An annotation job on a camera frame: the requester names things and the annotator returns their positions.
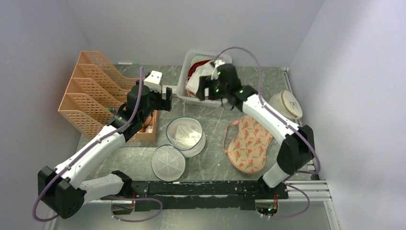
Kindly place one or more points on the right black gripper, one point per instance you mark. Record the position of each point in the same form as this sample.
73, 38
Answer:
204, 83

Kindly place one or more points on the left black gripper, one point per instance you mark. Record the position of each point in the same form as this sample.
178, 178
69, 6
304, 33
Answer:
163, 104

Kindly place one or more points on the white bra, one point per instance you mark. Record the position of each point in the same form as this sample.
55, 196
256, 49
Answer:
198, 77

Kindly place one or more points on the white mesh laundry bag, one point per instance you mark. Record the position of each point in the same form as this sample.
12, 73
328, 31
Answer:
186, 139

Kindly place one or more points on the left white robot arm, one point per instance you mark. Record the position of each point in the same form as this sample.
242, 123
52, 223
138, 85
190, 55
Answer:
65, 189

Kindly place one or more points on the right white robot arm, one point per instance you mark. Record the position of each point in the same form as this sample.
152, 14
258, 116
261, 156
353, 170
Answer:
297, 142

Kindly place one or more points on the red bra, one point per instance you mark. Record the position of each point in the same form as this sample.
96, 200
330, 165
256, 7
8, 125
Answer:
195, 66

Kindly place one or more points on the pink bra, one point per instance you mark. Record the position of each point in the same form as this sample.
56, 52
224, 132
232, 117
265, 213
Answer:
190, 94

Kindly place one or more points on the small beige mesh bag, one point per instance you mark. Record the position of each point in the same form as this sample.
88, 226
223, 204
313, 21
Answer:
287, 105

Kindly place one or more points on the small white cardboard box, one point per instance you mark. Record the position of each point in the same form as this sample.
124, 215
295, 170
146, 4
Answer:
172, 87

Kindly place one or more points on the white plastic basket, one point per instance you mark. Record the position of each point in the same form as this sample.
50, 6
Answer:
192, 57

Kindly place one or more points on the green white marker pen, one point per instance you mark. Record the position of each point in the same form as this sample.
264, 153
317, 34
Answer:
127, 63

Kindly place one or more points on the orange plastic file organizer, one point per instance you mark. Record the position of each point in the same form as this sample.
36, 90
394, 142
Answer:
95, 91

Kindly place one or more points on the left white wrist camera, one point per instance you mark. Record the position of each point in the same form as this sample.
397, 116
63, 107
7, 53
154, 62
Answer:
153, 81

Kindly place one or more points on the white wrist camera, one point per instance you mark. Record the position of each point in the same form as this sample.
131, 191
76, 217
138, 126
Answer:
153, 81
216, 63

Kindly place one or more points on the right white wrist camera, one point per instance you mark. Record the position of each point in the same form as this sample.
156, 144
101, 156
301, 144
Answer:
216, 63

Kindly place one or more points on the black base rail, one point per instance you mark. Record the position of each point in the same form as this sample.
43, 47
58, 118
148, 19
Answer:
204, 194

